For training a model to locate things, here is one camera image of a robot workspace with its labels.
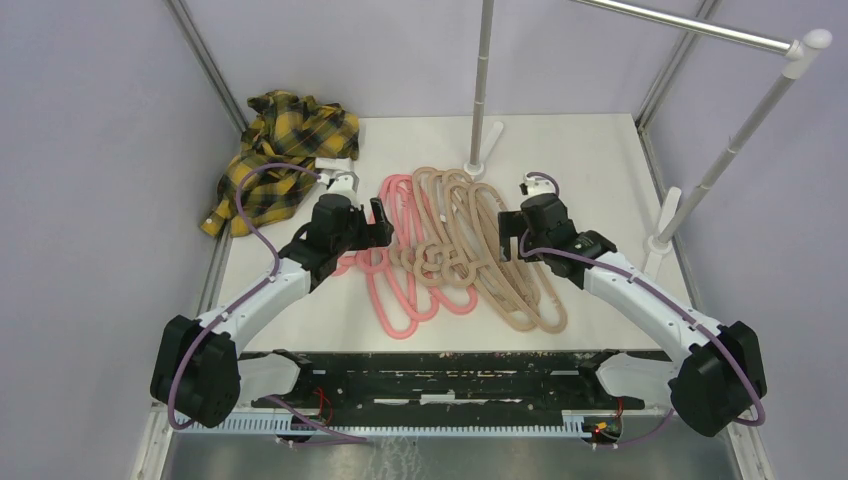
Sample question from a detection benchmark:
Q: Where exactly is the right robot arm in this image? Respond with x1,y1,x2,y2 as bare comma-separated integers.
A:
498,192,767,437

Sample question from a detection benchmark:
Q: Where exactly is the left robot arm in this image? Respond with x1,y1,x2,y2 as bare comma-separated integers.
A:
150,193,394,430

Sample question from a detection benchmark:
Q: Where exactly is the pink hanger inner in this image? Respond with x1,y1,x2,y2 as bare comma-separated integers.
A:
411,171,478,315

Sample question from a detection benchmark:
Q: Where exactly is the yellow plaid shirt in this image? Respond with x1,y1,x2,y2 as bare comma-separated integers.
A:
199,90,360,237

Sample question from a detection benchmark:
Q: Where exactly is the clothes rack metal white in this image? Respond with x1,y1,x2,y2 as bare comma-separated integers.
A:
484,1,847,279

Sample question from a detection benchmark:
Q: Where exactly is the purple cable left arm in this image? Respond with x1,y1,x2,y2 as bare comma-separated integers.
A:
166,163,326,432

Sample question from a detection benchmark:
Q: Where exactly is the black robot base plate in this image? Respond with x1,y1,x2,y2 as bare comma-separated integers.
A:
281,350,646,427

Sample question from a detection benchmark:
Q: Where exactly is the white cable duct strip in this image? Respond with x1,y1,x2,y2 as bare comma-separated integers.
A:
183,411,591,439

